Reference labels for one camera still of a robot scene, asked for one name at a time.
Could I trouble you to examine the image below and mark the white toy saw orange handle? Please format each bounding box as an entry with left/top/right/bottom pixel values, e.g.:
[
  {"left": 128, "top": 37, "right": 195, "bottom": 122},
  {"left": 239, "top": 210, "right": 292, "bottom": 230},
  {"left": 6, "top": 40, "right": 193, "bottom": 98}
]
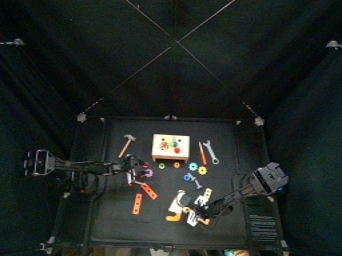
[{"left": 164, "top": 189, "right": 187, "bottom": 223}]

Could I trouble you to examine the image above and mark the orange four hole strip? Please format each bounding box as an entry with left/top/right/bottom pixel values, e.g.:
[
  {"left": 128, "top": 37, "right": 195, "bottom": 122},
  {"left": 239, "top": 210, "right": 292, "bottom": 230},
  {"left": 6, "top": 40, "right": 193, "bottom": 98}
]
[
  {"left": 130, "top": 193, "right": 144, "bottom": 216},
  {"left": 140, "top": 182, "right": 159, "bottom": 201}
]

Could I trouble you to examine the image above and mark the gray toy bolt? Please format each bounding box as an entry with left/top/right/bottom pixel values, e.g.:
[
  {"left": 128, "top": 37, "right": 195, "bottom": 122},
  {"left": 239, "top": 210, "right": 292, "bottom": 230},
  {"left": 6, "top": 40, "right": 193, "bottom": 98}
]
[{"left": 187, "top": 173, "right": 203, "bottom": 190}]

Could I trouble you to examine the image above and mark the wooden toy tool box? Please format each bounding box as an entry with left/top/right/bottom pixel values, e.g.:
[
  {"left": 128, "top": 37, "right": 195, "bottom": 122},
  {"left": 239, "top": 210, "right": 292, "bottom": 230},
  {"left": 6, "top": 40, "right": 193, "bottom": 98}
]
[{"left": 151, "top": 133, "right": 191, "bottom": 163}]

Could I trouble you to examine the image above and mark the orange toy screwdriver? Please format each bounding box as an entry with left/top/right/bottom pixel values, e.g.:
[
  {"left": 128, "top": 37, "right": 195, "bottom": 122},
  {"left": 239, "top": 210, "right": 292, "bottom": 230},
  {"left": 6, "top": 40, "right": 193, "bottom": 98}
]
[{"left": 197, "top": 141, "right": 208, "bottom": 167}]

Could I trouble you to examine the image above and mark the gray toy wrench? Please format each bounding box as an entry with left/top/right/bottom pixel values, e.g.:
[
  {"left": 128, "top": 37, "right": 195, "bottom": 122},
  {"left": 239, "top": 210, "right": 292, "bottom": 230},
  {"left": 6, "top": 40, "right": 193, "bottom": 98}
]
[{"left": 201, "top": 140, "right": 220, "bottom": 166}]

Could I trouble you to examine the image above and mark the toy hammer orange handle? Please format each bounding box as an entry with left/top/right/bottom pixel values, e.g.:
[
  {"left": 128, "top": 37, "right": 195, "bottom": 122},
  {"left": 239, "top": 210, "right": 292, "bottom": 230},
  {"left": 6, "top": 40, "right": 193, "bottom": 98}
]
[{"left": 117, "top": 134, "right": 137, "bottom": 159}]

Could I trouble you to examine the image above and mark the thin diagonal cord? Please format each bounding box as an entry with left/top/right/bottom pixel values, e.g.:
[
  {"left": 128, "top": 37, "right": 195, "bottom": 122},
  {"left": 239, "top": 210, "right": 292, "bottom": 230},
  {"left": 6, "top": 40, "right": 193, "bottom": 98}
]
[
  {"left": 124, "top": 0, "right": 259, "bottom": 118},
  {"left": 81, "top": 0, "right": 236, "bottom": 114}
]

